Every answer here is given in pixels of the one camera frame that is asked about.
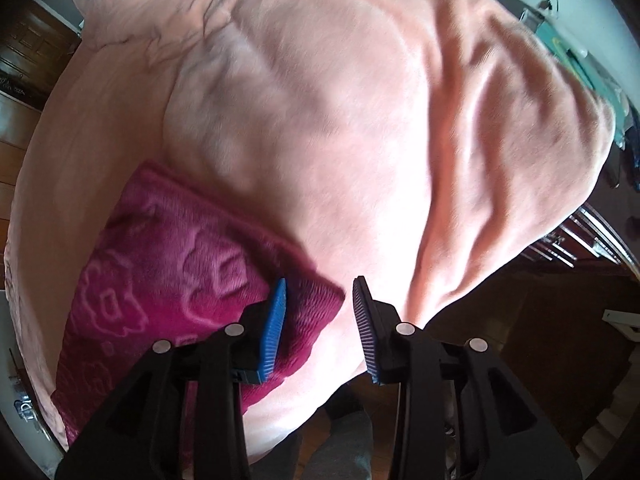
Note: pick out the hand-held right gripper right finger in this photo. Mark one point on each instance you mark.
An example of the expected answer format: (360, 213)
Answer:
(362, 330)

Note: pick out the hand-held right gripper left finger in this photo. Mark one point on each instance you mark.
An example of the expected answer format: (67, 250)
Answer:
(274, 330)

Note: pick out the magenta fleece pants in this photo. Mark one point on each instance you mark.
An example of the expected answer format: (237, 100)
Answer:
(165, 270)

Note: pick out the person's right black shoe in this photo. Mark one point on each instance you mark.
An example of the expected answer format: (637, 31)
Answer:
(345, 402)

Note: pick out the person's right leg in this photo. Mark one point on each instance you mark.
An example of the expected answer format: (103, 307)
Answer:
(345, 445)

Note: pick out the pink fleece blanket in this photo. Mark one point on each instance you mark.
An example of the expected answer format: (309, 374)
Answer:
(325, 135)

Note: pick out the chrome metal rack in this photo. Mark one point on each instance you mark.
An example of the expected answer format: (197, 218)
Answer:
(575, 240)

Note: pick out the teal cloth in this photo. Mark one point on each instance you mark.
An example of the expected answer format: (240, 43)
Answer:
(580, 65)

